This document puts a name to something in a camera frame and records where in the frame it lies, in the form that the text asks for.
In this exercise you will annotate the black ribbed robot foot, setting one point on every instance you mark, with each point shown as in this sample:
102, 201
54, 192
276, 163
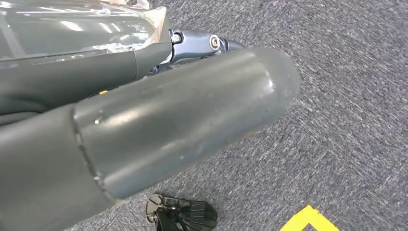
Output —
188, 215

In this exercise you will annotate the yellow floor tape square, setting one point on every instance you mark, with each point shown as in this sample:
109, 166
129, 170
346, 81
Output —
306, 220

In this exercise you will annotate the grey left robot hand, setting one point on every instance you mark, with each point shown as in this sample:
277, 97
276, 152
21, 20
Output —
143, 127

